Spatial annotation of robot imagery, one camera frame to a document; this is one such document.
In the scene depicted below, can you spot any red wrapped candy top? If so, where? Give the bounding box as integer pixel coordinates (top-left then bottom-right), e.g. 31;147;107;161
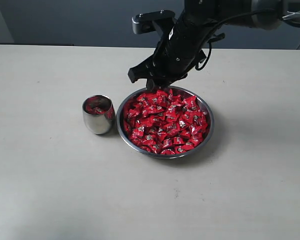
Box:
156;89;168;100

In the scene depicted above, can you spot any metal bowl of red candies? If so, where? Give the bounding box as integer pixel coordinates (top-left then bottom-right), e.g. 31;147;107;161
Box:
116;86;215;159

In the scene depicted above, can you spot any red wrapped candy front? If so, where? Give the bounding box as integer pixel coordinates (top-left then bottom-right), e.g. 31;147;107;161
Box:
160;147;176;155

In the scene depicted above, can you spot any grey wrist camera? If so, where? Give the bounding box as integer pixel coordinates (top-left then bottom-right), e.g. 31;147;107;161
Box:
132;10;175;36

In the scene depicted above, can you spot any red candy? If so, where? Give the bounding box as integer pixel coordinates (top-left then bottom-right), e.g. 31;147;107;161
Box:
156;89;168;100
132;124;146;138
183;95;199;111
84;105;107;115
160;147;176;155

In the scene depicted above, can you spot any stainless steel cup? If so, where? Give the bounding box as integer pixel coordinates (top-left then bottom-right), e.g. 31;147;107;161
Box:
82;94;116;135

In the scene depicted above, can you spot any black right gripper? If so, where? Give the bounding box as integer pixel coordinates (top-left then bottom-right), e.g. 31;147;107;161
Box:
128;12;215;91

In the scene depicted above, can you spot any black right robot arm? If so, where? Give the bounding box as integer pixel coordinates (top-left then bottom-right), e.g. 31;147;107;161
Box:
128;0;300;90

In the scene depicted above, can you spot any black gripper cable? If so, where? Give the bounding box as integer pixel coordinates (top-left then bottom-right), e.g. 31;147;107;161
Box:
194;8;276;71

